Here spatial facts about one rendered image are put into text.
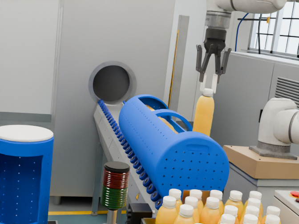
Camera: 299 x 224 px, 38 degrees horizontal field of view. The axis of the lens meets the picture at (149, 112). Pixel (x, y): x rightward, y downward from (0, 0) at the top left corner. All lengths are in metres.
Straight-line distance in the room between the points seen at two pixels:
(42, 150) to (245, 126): 2.49
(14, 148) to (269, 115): 1.17
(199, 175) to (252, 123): 2.49
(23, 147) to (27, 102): 4.63
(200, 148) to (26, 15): 5.18
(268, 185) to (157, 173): 0.65
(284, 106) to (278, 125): 0.09
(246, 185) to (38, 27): 4.92
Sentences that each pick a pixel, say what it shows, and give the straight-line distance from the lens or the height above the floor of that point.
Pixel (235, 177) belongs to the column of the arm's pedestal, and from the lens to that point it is 2.19.
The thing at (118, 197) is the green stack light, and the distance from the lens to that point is 1.05.
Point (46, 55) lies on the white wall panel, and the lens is 6.56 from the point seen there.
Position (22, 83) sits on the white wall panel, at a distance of 6.60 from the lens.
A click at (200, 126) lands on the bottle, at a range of 1.64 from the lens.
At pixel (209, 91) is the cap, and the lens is 1.62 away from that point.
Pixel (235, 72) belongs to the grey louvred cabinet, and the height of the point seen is 1.26.
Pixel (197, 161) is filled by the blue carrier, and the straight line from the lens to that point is 1.58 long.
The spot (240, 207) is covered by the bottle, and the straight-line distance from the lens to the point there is 1.48.
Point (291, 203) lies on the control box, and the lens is 1.47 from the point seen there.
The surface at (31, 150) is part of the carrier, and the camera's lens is 2.03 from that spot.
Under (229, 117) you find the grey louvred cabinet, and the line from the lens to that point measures 4.44.
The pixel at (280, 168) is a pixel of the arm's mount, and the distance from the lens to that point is 2.02.
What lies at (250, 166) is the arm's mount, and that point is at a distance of 1.99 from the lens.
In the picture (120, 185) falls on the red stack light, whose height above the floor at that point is 1.22.
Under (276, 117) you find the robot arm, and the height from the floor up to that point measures 1.26.
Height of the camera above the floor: 1.59
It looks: 11 degrees down
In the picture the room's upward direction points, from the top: 7 degrees clockwise
